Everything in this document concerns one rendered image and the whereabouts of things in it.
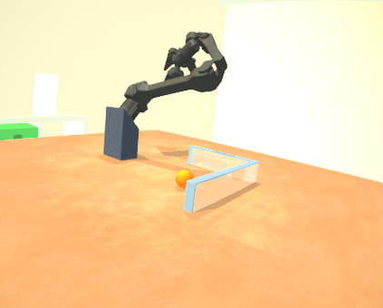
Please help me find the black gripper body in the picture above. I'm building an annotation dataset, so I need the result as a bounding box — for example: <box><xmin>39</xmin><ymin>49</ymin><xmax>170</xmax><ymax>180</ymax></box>
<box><xmin>168</xmin><ymin>48</ymin><xmax>192</xmax><ymax>79</ymax></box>

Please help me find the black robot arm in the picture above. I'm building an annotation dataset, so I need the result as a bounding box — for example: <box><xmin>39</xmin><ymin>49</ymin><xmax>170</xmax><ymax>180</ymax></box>
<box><xmin>120</xmin><ymin>31</ymin><xmax>228</xmax><ymax>121</ymax></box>

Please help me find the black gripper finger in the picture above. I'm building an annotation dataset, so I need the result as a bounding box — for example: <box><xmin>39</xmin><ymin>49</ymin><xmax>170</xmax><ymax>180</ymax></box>
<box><xmin>164</xmin><ymin>70</ymin><xmax>173</xmax><ymax>81</ymax></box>
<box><xmin>164</xmin><ymin>53</ymin><xmax>173</xmax><ymax>71</ymax></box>

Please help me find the orange ball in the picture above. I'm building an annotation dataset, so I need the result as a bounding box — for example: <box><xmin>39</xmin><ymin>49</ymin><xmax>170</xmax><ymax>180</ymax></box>
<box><xmin>176</xmin><ymin>169</ymin><xmax>194</xmax><ymax>188</ymax></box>

